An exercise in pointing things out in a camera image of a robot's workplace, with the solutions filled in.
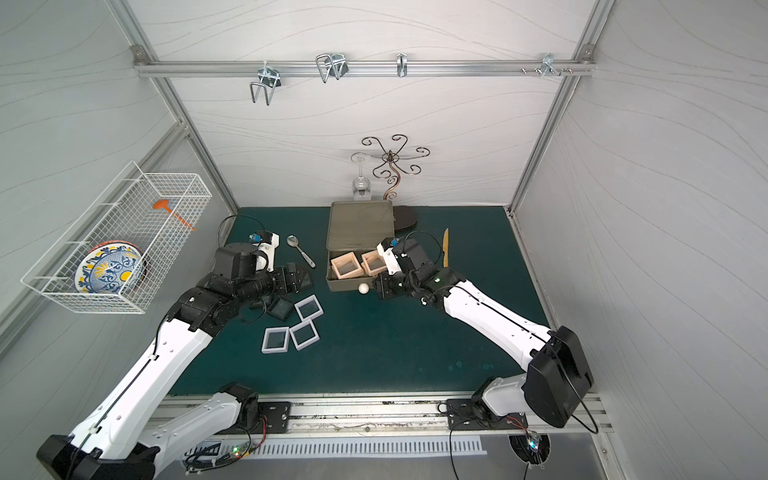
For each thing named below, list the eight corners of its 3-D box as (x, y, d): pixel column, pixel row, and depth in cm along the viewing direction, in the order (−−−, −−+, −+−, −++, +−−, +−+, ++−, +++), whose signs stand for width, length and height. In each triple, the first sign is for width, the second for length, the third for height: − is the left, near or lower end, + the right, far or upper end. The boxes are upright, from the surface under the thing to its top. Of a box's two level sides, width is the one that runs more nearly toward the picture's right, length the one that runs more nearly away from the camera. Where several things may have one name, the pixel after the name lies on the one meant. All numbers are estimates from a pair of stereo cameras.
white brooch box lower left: (263, 354, 86) (260, 351, 84) (267, 330, 90) (265, 328, 89) (286, 352, 86) (284, 349, 85) (289, 328, 91) (287, 326, 89)
